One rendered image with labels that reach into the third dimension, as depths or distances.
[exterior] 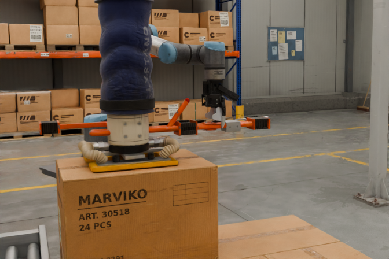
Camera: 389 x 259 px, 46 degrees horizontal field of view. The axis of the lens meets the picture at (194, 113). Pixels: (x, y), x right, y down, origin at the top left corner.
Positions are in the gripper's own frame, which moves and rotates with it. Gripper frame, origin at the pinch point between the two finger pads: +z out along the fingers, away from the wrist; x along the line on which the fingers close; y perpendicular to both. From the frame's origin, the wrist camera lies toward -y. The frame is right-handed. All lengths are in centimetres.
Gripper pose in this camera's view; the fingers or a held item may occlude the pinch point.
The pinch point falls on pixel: (219, 125)
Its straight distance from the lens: 205.2
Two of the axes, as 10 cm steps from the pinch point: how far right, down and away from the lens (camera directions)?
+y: -9.4, 0.5, -3.3
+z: 0.2, 9.9, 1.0
